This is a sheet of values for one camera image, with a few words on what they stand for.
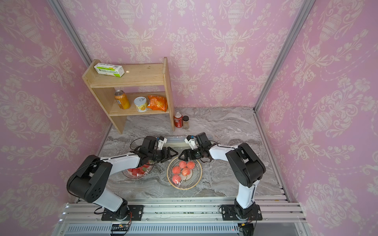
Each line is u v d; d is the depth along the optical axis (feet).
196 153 2.68
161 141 2.80
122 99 2.81
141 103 2.87
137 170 2.74
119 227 2.39
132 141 3.37
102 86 2.43
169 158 2.61
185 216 2.42
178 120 3.37
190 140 2.86
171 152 2.71
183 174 2.74
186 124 3.54
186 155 2.69
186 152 2.69
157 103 2.91
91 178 1.49
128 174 2.78
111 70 2.44
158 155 2.61
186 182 2.73
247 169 1.61
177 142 3.13
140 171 2.73
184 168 2.81
